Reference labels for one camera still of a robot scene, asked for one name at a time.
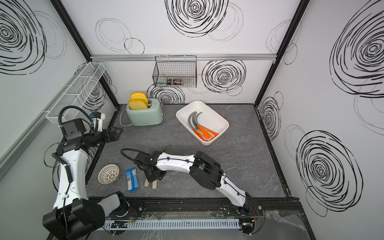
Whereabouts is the rear yellow toast slice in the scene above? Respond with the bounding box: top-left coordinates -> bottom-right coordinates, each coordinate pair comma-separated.
130,92 -> 148,103

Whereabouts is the front yellow toast slice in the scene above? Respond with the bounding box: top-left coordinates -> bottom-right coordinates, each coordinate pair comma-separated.
128,99 -> 148,110

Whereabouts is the blue snack packet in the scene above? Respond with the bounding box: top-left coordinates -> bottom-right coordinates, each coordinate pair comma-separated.
125,168 -> 140,192

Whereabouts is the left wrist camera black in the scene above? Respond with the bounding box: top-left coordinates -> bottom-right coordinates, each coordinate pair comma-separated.
62,119 -> 86,141

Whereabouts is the white slotted cable duct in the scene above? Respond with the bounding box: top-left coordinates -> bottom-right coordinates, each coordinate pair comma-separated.
102,219 -> 241,231

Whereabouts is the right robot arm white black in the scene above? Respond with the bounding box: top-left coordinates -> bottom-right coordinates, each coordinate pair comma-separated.
134,151 -> 253,214

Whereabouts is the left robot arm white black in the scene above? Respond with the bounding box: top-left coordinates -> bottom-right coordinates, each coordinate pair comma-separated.
43,127 -> 128,240

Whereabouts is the black wire wall basket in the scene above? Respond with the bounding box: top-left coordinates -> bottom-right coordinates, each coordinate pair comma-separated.
152,55 -> 198,89

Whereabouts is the white rectangular storage box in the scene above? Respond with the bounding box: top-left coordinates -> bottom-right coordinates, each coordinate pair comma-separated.
176,101 -> 229,146

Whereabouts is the white mesh wall shelf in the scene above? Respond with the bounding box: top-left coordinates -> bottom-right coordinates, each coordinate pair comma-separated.
46,63 -> 107,124

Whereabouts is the small jar in basket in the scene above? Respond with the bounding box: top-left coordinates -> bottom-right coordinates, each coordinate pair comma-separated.
166,79 -> 184,86

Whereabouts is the mint green toaster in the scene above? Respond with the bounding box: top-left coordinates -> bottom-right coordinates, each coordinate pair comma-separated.
126,99 -> 164,127

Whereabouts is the yellow toast slice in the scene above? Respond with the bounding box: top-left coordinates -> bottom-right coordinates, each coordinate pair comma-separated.
130,92 -> 148,103
128,99 -> 148,110

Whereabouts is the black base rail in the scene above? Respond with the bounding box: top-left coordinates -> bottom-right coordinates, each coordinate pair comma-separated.
126,197 -> 303,217

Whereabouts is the white round sink strainer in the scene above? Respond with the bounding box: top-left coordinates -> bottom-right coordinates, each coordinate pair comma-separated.
97,164 -> 120,185

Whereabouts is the white toaster power cord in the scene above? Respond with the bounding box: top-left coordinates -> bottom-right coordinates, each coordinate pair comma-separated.
119,109 -> 133,128

